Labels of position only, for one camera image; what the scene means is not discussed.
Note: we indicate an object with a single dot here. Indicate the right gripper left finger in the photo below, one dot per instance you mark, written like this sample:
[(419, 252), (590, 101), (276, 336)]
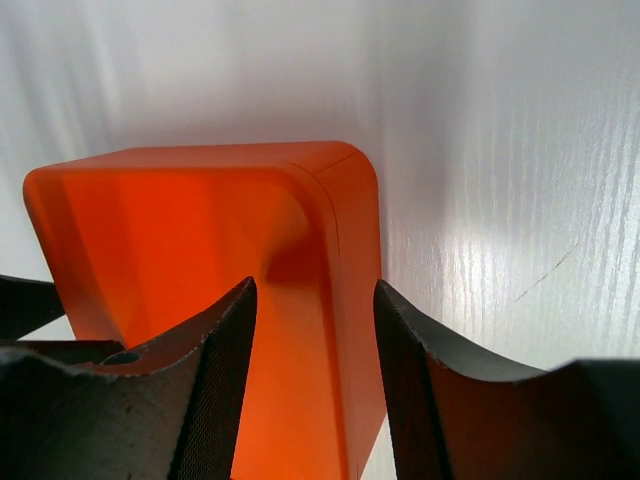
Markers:
[(166, 409)]

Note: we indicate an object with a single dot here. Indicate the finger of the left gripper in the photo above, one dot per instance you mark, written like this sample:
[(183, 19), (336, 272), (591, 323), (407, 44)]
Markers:
[(27, 305)]

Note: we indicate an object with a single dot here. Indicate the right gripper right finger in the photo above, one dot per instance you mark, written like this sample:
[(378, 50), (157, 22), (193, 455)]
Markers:
[(459, 411)]

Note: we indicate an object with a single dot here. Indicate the orange box lid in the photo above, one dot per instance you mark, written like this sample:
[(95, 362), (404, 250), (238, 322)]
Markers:
[(139, 240)]

